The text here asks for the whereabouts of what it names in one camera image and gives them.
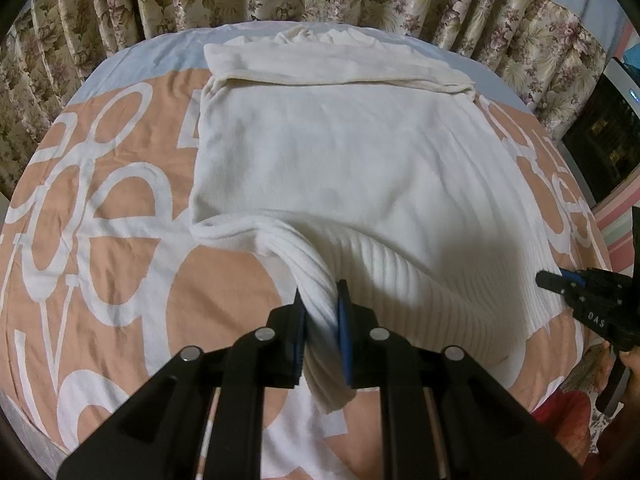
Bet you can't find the person's right hand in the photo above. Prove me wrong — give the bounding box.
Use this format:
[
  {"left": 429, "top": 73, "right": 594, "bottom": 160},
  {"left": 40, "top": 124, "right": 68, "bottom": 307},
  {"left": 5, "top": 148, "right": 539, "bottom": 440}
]
[{"left": 605, "top": 342, "right": 640, "bottom": 401}]

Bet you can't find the peach printed bed sheet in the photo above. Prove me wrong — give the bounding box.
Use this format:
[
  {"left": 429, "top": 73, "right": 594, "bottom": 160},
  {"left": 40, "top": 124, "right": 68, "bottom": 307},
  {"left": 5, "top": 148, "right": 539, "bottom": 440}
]
[{"left": 0, "top": 20, "right": 613, "bottom": 480}]

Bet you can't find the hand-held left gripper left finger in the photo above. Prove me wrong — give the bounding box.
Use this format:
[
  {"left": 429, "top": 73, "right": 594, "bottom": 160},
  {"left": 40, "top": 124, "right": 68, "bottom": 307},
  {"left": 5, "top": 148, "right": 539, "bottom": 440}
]
[{"left": 57, "top": 287, "right": 308, "bottom": 480}]

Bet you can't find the black water dispenser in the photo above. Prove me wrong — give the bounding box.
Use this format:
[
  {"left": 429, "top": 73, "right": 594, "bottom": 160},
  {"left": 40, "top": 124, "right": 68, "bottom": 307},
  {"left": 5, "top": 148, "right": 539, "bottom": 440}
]
[{"left": 560, "top": 57, "right": 640, "bottom": 208}]

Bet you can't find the red clothing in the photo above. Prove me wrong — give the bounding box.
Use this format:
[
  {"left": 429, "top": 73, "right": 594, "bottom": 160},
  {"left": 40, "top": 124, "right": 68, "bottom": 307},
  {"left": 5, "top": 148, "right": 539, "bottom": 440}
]
[{"left": 530, "top": 387, "right": 608, "bottom": 468}]

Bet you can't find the white knit sweater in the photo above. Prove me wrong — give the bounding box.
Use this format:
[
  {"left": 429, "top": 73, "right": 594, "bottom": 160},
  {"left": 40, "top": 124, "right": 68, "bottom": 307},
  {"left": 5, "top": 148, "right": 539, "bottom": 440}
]
[{"left": 190, "top": 27, "right": 568, "bottom": 416}]

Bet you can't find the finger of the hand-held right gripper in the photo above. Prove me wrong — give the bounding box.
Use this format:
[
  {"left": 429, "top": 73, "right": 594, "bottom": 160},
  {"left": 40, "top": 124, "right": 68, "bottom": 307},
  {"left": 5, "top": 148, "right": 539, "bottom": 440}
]
[{"left": 535, "top": 269, "right": 583, "bottom": 301}]

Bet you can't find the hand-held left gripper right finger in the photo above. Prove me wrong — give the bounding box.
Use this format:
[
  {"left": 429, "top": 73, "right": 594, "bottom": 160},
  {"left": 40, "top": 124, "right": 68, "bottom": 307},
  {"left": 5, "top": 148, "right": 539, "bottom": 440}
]
[{"left": 336, "top": 280, "right": 583, "bottom": 480}]

